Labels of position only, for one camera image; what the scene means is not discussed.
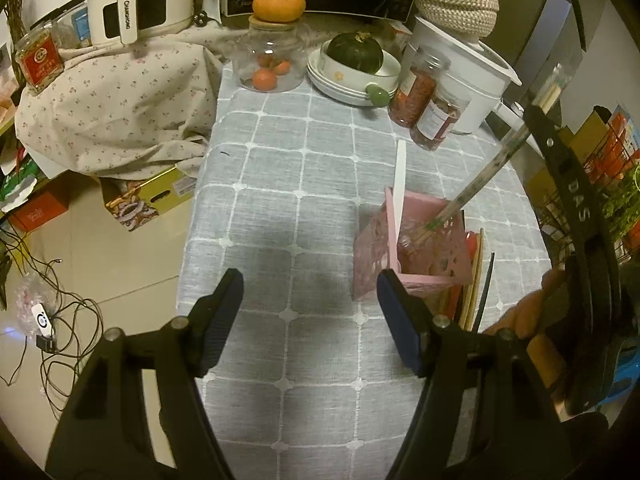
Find red chopstick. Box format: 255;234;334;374
446;231;478;322

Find black chopstick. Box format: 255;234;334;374
472;252;496;333

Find wooden chopstick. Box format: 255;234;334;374
459;229;485;330

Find chopsticks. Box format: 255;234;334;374
398;63;572;250

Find person's right hand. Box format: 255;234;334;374
484;268;565;410

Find blue plastic stool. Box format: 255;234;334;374
596;336;639;411

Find pink perforated utensil holder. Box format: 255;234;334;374
352;188;472;300

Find grey checked tablecloth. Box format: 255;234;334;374
176;62;554;480

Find yellow cardboard box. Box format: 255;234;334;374
100;167;196;232

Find short red spice jar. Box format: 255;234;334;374
410;81;471;151

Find floral white cloth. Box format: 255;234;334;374
15;23;241;180

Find white stacked bowls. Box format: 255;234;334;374
307;41;400;107

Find tall red spice jar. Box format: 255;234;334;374
388;46;450;128

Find white electric pot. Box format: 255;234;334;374
399;15;523;134

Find clear glass jar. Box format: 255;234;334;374
231;15;308;93

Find dark green squash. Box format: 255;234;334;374
326;32;384;74

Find stainless steel refrigerator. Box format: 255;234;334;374
485;0;605;102

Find red label jar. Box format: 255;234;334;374
15;22;64;94

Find large orange on jar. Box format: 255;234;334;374
252;0;306;24

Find black cables on floor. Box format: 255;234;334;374
0;228;106;418

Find woven rope basket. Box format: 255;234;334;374
414;0;500;38

